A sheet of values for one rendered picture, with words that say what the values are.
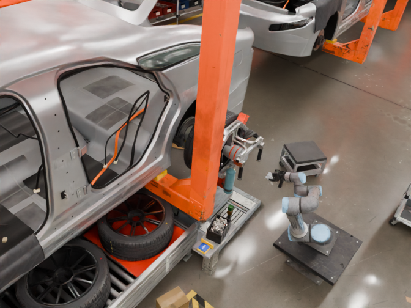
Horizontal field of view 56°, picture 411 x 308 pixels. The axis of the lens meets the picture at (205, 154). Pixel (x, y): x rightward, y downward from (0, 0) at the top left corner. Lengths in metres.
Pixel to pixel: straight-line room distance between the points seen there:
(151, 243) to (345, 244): 1.75
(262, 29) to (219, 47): 3.29
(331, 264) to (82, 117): 2.57
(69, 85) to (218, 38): 2.16
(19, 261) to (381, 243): 3.34
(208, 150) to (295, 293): 1.61
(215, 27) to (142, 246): 1.82
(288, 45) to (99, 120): 3.06
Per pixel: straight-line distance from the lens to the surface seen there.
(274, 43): 5.68
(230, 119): 3.47
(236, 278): 3.70
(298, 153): 4.59
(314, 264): 3.59
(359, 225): 4.51
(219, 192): 4.06
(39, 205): 3.25
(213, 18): 2.37
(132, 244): 3.25
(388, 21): 8.46
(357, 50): 6.63
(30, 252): 2.81
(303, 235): 3.40
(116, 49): 2.73
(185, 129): 3.67
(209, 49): 2.45
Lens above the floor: 3.06
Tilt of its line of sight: 39 degrees down
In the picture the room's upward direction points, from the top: 6 degrees clockwise
